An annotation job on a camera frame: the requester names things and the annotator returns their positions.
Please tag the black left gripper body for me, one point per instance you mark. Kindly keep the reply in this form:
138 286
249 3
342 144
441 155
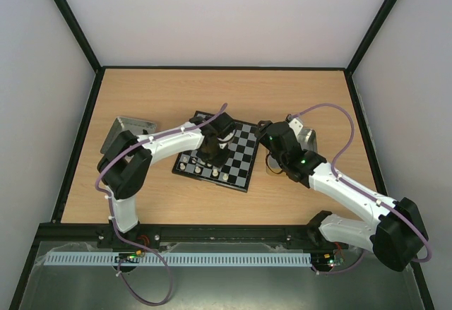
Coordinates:
213 157

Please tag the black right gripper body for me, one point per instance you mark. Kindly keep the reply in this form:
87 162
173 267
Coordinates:
265 130

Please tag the gold tin of white pieces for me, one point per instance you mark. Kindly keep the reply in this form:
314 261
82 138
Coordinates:
306 138

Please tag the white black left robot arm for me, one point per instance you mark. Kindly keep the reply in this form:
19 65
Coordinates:
124 166

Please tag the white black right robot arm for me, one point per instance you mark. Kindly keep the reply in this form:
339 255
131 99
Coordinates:
392 230

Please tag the black white chess board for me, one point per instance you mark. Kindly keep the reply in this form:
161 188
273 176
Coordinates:
239 165

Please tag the silver tray of black pieces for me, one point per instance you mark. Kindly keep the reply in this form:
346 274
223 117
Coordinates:
135 126

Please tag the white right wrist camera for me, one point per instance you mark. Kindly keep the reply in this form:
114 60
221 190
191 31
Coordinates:
295 123

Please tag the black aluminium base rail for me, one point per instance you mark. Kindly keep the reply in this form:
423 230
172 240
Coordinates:
305 237

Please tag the light blue cable duct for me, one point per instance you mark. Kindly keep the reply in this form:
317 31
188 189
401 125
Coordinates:
179 259

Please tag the black cage frame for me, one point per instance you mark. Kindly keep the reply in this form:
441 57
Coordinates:
99 70

